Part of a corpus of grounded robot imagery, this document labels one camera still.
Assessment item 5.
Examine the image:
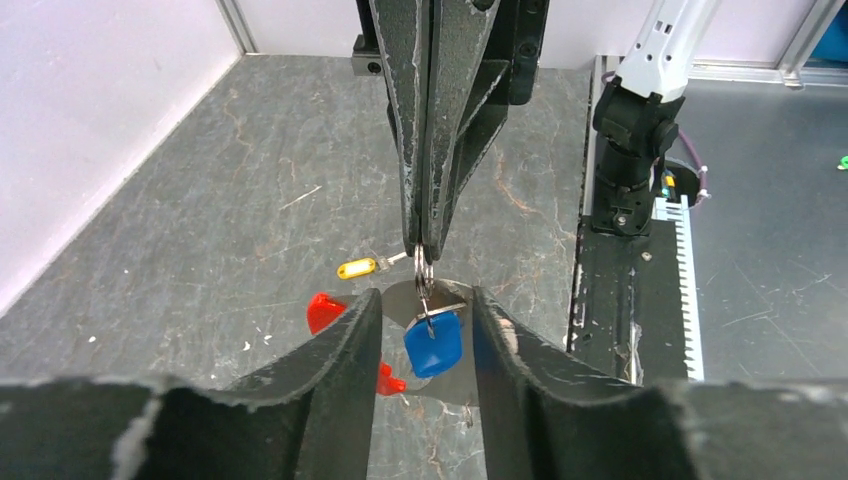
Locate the silver key on yellow tag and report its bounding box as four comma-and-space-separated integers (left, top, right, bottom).
376, 252, 408, 271

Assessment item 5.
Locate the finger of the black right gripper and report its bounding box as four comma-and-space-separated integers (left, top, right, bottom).
420, 1, 549, 262
369, 1, 433, 255

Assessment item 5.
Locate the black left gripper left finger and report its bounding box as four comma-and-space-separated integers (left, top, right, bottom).
1, 289, 383, 479

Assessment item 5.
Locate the white toothed cable duct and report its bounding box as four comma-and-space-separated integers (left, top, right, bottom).
652, 195, 705, 381

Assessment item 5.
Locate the red key tag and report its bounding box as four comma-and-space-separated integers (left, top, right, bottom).
305, 292, 409, 398

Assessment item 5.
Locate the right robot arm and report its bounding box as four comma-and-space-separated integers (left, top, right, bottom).
356, 1, 717, 263

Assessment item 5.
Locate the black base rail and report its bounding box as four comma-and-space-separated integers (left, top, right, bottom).
566, 56, 694, 387

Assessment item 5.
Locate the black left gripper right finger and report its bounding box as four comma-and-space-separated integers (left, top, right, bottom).
472, 287, 847, 479

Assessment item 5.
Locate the silver key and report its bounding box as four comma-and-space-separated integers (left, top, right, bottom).
376, 252, 408, 271
406, 302, 467, 331

